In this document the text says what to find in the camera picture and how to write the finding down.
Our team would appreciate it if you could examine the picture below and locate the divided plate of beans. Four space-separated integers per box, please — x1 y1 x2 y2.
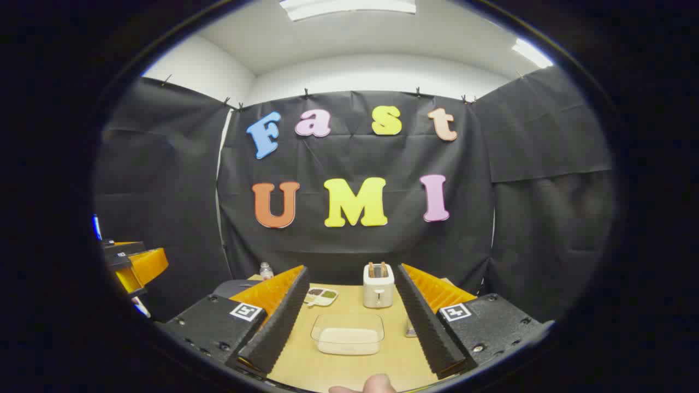
304 287 339 307

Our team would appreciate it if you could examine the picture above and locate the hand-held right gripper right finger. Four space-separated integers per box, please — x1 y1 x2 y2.
395 263 555 380

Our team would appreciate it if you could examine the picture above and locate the white toaster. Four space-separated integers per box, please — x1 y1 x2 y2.
363 263 395 309

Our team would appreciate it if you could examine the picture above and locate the black backdrop cloth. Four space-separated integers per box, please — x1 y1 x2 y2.
94 65 615 323

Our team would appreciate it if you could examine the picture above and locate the ceiling light panel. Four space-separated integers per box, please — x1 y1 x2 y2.
280 0 417 21
512 38 553 69

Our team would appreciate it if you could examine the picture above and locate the white uncooked rice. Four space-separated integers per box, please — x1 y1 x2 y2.
318 327 380 354

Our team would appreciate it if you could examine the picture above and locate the clear plastic rice container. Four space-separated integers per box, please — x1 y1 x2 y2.
310 312 385 356

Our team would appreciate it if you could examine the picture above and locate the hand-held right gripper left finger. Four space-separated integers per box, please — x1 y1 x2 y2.
158 265 310 377

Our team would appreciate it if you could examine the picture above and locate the dark grey rice cooker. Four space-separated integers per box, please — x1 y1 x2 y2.
212 279 263 300

